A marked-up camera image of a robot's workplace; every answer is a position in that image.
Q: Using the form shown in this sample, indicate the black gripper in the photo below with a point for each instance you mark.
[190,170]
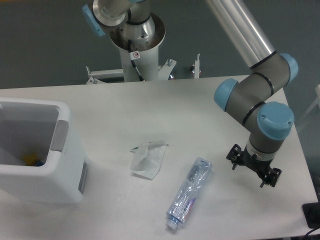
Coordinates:
[268,175]

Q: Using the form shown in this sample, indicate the crushed clear plastic bottle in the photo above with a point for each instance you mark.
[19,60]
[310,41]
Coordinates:
[188,193]

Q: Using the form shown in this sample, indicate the white paper wrapper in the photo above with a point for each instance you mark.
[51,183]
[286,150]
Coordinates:
[147,159]

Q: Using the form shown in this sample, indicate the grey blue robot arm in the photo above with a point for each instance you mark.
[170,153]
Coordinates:
[268,123]

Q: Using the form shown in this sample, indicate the white trash can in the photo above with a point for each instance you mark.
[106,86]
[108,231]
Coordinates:
[44,127]

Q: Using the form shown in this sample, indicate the black device at table edge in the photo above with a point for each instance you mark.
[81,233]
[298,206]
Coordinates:
[311,213]

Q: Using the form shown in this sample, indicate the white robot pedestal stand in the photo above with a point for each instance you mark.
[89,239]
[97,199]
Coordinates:
[138,46]

